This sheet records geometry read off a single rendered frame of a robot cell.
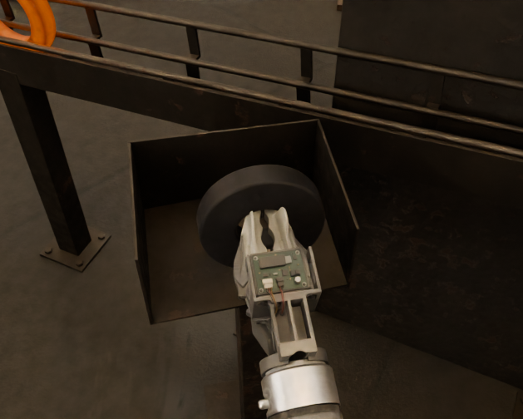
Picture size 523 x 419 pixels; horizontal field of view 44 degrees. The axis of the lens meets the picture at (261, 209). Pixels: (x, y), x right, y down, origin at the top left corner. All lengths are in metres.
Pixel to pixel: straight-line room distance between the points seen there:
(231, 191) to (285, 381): 0.22
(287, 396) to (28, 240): 1.23
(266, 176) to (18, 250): 1.12
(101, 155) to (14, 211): 0.30
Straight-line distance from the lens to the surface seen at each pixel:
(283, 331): 0.67
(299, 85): 1.05
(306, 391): 0.64
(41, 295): 1.66
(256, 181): 0.72
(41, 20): 1.23
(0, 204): 1.90
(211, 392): 1.44
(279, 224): 0.74
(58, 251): 1.72
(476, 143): 0.94
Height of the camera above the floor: 1.30
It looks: 48 degrees down
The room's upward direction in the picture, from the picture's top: straight up
